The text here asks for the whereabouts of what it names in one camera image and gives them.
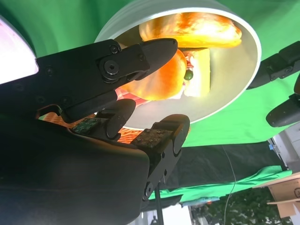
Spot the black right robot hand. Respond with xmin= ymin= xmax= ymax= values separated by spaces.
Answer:
xmin=0 ymin=38 xmax=190 ymax=225

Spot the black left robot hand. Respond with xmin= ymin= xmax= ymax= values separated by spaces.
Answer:
xmin=247 ymin=41 xmax=300 ymax=128

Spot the grey round bowl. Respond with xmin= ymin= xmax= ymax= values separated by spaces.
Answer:
xmin=93 ymin=0 xmax=262 ymax=131

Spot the plump orange croissant bread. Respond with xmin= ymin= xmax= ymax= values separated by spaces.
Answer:
xmin=117 ymin=48 xmax=188 ymax=101

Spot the orange wicker basket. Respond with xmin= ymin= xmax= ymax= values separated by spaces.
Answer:
xmin=38 ymin=112 xmax=192 ymax=146

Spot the yellow cake slice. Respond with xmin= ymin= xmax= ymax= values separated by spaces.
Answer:
xmin=184 ymin=46 xmax=211 ymax=98

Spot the orange donut bread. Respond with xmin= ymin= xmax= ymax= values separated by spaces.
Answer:
xmin=138 ymin=13 xmax=242 ymax=49

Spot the pink layered cake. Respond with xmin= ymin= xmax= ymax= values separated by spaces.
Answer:
xmin=116 ymin=90 xmax=147 ymax=102

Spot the lavender round plate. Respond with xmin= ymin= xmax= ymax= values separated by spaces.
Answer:
xmin=0 ymin=15 xmax=39 ymax=85

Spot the black stand pole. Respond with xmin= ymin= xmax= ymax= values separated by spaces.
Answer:
xmin=153 ymin=182 xmax=165 ymax=225

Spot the cardboard box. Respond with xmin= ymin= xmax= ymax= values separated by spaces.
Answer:
xmin=253 ymin=171 xmax=300 ymax=219

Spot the green cloth with print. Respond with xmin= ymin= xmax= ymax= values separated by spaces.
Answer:
xmin=150 ymin=165 xmax=293 ymax=205

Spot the green tablecloth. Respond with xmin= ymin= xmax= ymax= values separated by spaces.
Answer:
xmin=0 ymin=0 xmax=300 ymax=148

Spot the thin white cable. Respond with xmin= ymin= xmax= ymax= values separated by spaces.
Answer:
xmin=221 ymin=145 xmax=238 ymax=225

